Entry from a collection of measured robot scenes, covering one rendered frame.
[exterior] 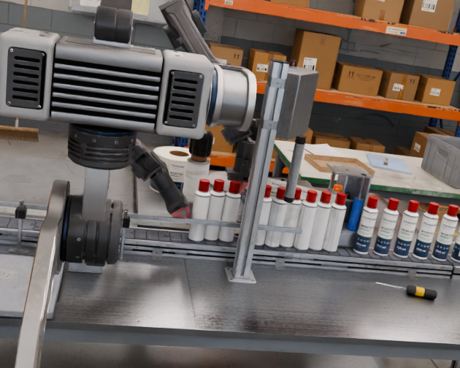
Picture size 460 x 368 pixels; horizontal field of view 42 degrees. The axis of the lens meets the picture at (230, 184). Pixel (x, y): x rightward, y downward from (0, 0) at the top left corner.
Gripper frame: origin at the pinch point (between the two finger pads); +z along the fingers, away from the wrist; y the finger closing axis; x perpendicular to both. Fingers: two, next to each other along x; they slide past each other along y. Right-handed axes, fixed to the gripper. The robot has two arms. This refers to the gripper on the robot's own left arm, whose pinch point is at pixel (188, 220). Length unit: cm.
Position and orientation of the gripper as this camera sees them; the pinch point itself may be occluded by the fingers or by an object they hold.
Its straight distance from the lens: 197.4
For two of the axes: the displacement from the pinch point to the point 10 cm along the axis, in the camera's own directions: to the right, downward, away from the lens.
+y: -2.1, -3.7, 9.1
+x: -8.7, 5.0, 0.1
